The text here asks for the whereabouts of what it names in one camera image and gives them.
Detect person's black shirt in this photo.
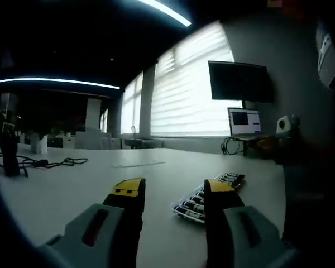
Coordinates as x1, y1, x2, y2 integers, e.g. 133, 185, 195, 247
279, 83, 335, 252

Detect long black table cable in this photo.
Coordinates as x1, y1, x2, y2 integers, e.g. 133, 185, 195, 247
0, 152, 89, 178

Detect narrow white window blind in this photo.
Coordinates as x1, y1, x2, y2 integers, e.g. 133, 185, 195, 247
119, 71, 145, 135

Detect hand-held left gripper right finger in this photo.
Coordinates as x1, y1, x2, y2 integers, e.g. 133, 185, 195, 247
203, 179, 299, 268

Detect open laptop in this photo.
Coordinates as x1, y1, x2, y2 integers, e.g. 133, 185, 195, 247
227, 107, 264, 139

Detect white worn chest device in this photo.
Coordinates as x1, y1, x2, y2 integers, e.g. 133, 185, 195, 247
315, 19, 335, 90

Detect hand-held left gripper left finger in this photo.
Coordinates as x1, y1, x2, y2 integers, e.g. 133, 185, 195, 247
39, 177, 146, 268

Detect wide white window blind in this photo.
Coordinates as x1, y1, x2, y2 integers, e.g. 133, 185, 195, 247
150, 21, 243, 138

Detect dark sink counter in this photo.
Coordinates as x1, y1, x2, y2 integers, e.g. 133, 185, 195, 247
124, 138, 166, 150

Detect long ceiling light strip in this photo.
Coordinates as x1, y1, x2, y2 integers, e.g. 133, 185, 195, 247
138, 0, 193, 28
0, 77, 121, 90

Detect black monitor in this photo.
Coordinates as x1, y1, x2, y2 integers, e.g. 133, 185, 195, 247
208, 60, 275, 104

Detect row of brown medicine bottles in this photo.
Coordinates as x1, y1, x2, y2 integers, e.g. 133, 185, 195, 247
171, 173, 245, 224

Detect bundle of black cables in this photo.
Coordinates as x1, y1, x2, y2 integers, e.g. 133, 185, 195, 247
222, 136, 247, 156

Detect white office furniture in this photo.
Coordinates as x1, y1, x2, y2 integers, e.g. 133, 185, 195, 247
74, 131, 121, 150

